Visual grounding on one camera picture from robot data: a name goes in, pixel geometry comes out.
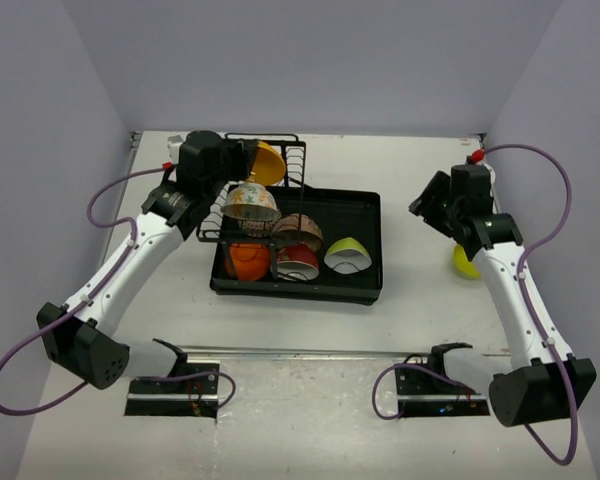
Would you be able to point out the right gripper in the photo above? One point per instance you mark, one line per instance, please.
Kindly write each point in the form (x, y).
(426, 205)

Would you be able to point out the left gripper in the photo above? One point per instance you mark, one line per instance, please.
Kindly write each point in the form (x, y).
(241, 153)

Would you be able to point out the yellow bowl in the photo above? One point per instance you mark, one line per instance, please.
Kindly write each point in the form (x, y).
(269, 167)

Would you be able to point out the lime green bowl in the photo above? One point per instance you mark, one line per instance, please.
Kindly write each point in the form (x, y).
(347, 256)
(463, 266)

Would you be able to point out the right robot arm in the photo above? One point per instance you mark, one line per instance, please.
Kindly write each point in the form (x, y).
(543, 379)

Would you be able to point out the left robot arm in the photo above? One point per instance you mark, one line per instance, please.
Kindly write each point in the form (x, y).
(79, 334)

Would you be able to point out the white floral bowl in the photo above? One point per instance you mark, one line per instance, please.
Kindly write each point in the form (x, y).
(250, 201)

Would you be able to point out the brown patterned bowl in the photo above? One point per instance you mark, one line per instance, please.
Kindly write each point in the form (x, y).
(257, 229)

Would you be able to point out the pink flower bowl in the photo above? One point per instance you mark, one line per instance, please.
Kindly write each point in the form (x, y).
(301, 229)

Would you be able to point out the orange bowl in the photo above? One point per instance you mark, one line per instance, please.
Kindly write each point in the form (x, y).
(248, 262)

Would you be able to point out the black drip tray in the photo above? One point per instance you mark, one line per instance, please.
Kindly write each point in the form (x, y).
(339, 214)

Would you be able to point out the red bowl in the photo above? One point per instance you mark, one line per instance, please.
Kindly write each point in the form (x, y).
(297, 263)

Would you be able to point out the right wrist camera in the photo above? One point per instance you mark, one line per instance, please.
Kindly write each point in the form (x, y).
(478, 157)

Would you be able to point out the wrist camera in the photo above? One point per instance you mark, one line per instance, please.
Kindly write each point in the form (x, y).
(174, 144)
(478, 157)

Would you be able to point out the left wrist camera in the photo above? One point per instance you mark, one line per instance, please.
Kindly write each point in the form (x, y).
(174, 144)

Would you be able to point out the black wire dish rack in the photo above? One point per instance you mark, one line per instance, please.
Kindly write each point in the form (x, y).
(293, 151)

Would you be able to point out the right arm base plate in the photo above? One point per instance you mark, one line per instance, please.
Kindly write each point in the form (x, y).
(415, 380)

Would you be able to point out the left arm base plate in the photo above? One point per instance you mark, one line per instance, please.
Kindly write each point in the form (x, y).
(207, 384)

